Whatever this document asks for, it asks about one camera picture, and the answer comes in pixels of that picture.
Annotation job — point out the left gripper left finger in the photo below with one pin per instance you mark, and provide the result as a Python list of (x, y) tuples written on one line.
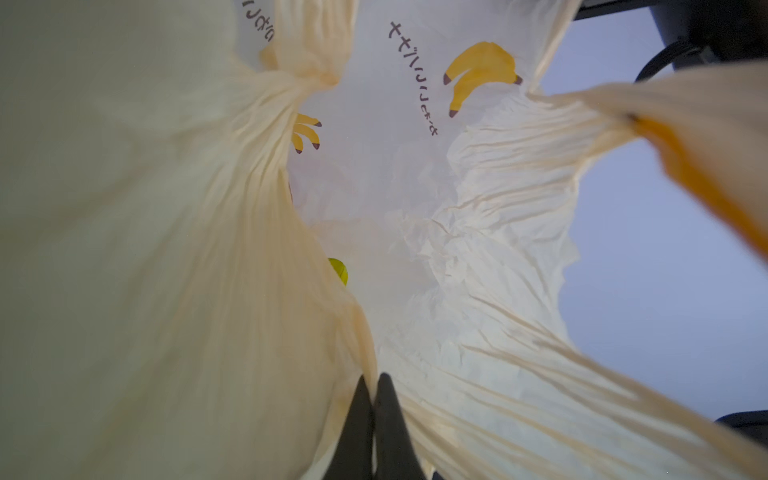
[(353, 456)]

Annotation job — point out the yellow fake lemon with leaves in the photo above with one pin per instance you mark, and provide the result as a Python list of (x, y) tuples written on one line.
[(340, 269)]

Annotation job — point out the cream banana print plastic bag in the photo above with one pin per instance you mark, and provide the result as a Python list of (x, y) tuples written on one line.
[(175, 176)]

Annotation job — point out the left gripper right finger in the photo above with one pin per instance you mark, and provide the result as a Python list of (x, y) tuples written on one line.
[(395, 455)]

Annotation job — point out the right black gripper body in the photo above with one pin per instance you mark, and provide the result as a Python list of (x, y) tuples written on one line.
[(695, 32)]

